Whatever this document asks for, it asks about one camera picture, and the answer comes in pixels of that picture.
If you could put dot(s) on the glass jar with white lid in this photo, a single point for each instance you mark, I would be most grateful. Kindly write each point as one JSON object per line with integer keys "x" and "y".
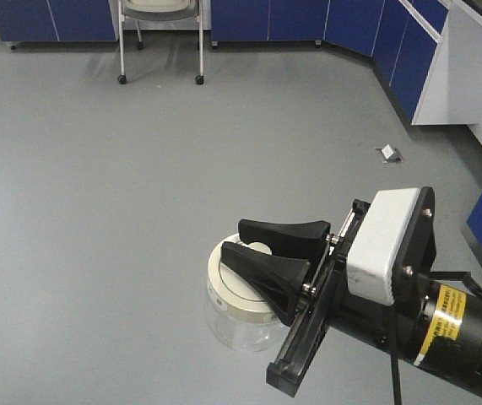
{"x": 236, "y": 313}

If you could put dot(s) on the white fume hood base cabinet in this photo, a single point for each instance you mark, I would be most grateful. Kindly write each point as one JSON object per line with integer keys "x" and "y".
{"x": 452, "y": 93}

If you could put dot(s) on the rolling chair with grey seat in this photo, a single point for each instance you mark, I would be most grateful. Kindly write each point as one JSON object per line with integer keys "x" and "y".
{"x": 159, "y": 12}

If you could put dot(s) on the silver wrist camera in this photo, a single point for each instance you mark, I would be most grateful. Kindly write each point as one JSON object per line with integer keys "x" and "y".
{"x": 386, "y": 254}

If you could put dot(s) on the floor socket box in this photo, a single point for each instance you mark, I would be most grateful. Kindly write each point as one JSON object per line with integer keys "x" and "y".
{"x": 389, "y": 155}

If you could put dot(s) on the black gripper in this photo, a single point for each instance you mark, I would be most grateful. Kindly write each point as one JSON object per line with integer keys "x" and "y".
{"x": 278, "y": 278}

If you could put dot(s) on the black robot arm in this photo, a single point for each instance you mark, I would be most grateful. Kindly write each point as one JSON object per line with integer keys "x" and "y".
{"x": 437, "y": 329}

